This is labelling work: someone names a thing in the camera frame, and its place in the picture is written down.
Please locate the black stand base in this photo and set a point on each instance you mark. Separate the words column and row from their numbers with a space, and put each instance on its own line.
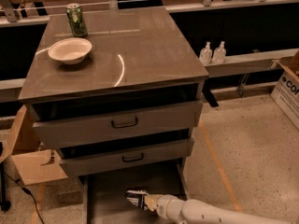
column 4, row 202

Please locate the white bowl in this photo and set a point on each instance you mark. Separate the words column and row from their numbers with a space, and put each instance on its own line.
column 71, row 50

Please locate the white printed cardboard box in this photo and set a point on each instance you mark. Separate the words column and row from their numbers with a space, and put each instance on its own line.
column 286, row 92

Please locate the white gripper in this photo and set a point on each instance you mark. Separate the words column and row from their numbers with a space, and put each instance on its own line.
column 165, row 205

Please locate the bottom open grey drawer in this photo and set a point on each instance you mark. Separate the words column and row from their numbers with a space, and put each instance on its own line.
column 104, row 200

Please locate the metal railing frame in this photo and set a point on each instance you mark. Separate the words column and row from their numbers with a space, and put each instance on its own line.
column 93, row 3

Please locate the right clear sanitizer bottle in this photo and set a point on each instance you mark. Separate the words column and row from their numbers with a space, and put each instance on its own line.
column 219, row 53

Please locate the clear sanitizer bottle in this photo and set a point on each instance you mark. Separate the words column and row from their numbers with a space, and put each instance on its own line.
column 219, row 53
column 206, row 54

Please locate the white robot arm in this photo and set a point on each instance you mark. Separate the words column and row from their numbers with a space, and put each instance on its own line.
column 193, row 211

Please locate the top grey drawer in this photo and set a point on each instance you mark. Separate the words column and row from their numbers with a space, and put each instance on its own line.
column 114, row 126

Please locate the blue chip bag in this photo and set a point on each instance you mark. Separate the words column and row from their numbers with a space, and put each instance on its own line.
column 137, row 198

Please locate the grey drawer cabinet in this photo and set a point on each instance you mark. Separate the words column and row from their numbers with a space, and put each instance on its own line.
column 139, row 59

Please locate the brown cardboard box left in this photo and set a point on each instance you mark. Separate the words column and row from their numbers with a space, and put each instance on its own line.
column 34, row 163

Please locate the middle grey drawer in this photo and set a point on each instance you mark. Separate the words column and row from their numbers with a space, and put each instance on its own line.
column 120, row 159

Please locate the left clear sanitizer bottle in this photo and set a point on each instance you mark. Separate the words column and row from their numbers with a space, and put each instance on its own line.
column 206, row 54

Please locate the green soda can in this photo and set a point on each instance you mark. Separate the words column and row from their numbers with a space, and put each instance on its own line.
column 75, row 16

